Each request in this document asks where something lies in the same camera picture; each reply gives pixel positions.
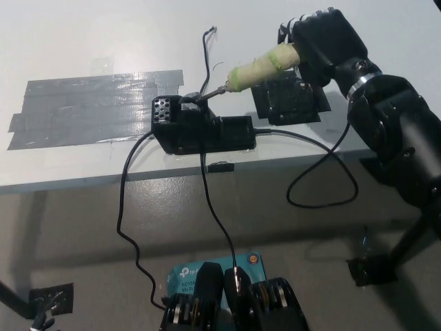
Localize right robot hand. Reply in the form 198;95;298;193
277;8;382;92

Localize tape-wrapped soldering iron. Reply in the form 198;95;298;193
199;43;301;103

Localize black soldering station base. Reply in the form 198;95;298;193
151;91;258;156

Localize small black tape strip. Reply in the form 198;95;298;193
208;162;235;173

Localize grey metal table leg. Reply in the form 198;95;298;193
10;190;50;290

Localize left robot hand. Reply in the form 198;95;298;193
29;308;56;331

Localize black diagonal stand pole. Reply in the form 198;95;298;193
0;279;35;320
389;206;441;273

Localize black floor tape patch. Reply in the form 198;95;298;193
346;253;400;288
29;283;75;317

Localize black station power cable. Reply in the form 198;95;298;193
116;132;170;311

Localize black soldering iron cable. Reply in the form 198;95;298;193
254;122;359;208

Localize teal tp-link box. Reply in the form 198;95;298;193
167;252;269;308

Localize thin black frayed-end cable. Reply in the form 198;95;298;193
201;26;242;290

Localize grey duct tape patch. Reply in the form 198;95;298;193
7;70;186;151

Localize black square tape patch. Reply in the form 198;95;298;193
250;68;332;126

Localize black robot torso blocks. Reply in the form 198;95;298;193
160;261;309;331

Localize black under-table bracket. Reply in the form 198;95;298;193
360;157;383;183

